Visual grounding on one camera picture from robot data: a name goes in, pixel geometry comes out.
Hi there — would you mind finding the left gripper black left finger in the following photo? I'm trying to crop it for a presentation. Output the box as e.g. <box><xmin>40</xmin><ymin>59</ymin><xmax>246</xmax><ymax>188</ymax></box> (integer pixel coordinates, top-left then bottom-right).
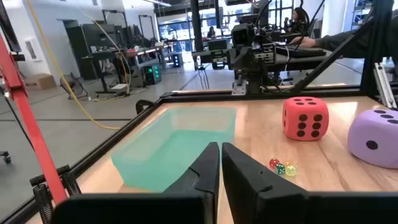
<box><xmin>51</xmin><ymin>142</ymin><xmax>220</xmax><ymax>224</ymax></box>

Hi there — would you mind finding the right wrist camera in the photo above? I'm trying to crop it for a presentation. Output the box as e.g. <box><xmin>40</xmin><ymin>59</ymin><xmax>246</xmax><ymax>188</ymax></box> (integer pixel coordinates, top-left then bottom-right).
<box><xmin>231</xmin><ymin>22</ymin><xmax>256</xmax><ymax>48</ymax></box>

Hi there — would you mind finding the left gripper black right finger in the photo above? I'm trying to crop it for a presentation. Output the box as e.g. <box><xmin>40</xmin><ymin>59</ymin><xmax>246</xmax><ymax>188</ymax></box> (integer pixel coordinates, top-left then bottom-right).
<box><xmin>221</xmin><ymin>142</ymin><xmax>398</xmax><ymax>224</ymax></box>

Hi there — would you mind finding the silver aluminium bar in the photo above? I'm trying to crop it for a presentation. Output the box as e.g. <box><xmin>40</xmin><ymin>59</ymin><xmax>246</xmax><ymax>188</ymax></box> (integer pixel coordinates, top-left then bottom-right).
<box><xmin>373</xmin><ymin>62</ymin><xmax>398</xmax><ymax>110</ymax></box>

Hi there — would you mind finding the red desk lamp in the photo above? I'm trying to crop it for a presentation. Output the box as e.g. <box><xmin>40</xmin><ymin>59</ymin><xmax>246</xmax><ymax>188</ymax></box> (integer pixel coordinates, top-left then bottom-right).
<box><xmin>0</xmin><ymin>0</ymin><xmax>81</xmax><ymax>224</ymax></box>

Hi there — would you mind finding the white wall box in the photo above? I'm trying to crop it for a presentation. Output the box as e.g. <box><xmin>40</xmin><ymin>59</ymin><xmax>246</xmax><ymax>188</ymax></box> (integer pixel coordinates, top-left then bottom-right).
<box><xmin>24</xmin><ymin>39</ymin><xmax>38</xmax><ymax>60</ymax></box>

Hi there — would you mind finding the black aluminium table frame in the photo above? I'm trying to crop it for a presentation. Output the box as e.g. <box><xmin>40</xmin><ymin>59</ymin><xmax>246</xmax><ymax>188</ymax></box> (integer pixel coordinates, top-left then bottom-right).
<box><xmin>0</xmin><ymin>0</ymin><xmax>398</xmax><ymax>224</ymax></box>

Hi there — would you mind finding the black floor fan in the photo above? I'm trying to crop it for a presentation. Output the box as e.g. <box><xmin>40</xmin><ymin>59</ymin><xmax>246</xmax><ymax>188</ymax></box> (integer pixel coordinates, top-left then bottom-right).
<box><xmin>59</xmin><ymin>72</ymin><xmax>90</xmax><ymax>100</ymax></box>

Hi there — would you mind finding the person's hand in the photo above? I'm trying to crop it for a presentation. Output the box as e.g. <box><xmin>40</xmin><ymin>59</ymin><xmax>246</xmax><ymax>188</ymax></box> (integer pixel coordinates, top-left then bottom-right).
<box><xmin>289</xmin><ymin>36</ymin><xmax>318</xmax><ymax>49</ymax></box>

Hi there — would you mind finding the computer with green lights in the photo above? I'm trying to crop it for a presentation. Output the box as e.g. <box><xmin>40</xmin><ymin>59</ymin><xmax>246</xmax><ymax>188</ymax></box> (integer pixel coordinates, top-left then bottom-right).
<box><xmin>142</xmin><ymin>63</ymin><xmax>162</xmax><ymax>85</ymax></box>

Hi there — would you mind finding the teal translucent plastic bin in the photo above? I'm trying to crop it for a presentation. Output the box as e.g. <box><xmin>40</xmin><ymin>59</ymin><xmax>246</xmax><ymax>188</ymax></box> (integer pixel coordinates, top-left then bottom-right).
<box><xmin>110</xmin><ymin>106</ymin><xmax>237</xmax><ymax>193</ymax></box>

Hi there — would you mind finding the cardboard box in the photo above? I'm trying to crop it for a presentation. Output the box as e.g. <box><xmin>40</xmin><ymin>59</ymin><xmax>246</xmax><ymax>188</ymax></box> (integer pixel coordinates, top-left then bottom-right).
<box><xmin>24</xmin><ymin>73</ymin><xmax>57</xmax><ymax>91</ymax></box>

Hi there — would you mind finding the tall black cabinet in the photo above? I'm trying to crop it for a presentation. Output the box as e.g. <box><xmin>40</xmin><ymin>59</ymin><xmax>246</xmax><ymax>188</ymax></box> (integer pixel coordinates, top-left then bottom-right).
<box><xmin>65</xmin><ymin>23</ymin><xmax>128</xmax><ymax>81</ymax></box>

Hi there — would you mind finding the large red foam die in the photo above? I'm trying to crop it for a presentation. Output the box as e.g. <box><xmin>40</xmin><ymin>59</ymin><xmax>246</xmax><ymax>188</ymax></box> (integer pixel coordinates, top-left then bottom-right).
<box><xmin>282</xmin><ymin>96</ymin><xmax>330</xmax><ymax>142</ymax></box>

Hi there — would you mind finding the large purple foam die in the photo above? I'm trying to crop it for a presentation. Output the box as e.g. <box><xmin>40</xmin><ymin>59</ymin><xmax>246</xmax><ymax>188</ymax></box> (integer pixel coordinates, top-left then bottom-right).
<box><xmin>347</xmin><ymin>108</ymin><xmax>398</xmax><ymax>169</ymax></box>

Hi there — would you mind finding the yellow extension cable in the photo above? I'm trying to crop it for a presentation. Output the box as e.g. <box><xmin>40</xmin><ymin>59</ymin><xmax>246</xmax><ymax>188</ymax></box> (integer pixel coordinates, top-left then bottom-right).
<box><xmin>26</xmin><ymin>0</ymin><xmax>131</xmax><ymax>131</ymax></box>

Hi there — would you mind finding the person's forearm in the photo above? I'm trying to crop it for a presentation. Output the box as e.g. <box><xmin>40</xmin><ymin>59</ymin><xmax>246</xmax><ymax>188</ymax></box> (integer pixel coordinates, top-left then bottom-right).
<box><xmin>313</xmin><ymin>29</ymin><xmax>377</xmax><ymax>59</ymax></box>

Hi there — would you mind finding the cluttered workbench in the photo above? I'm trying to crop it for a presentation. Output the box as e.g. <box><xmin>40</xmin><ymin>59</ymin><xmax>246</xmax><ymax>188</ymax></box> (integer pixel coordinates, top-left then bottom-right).
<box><xmin>90</xmin><ymin>43</ymin><xmax>175</xmax><ymax>94</ymax></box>

